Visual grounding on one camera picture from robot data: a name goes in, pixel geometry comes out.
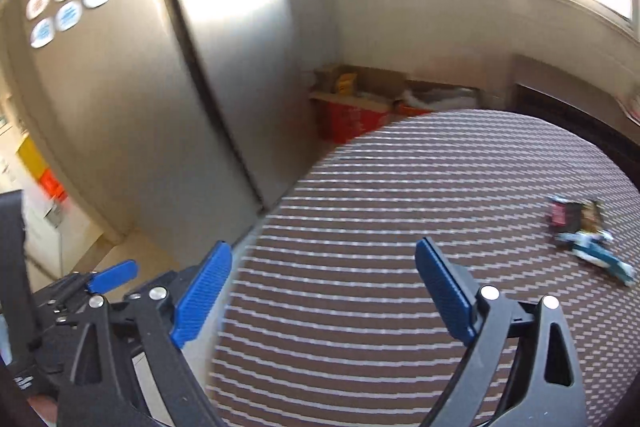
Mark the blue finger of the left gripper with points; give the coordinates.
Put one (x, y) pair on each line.
(113, 277)

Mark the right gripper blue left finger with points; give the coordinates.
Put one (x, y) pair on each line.
(194, 305)

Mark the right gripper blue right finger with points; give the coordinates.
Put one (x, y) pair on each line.
(452, 290)

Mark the orange plastic stool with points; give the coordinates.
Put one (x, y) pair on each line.
(52, 186)

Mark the brown polka dot tablecloth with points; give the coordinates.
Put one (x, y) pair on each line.
(330, 324)

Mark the dark red small packet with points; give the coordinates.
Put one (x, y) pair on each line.
(570, 216)

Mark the blue white crumpled wrapper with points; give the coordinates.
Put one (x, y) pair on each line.
(589, 246)

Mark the yellow plastic crate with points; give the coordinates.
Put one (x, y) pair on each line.
(31, 157)

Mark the open brown cardboard box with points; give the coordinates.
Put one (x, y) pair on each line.
(421, 97)

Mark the red cardboard gift box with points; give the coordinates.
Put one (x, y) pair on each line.
(342, 118)

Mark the dark wooden side cabinet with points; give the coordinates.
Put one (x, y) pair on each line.
(546, 92)

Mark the silver side-by-side refrigerator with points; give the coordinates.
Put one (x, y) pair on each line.
(181, 119)

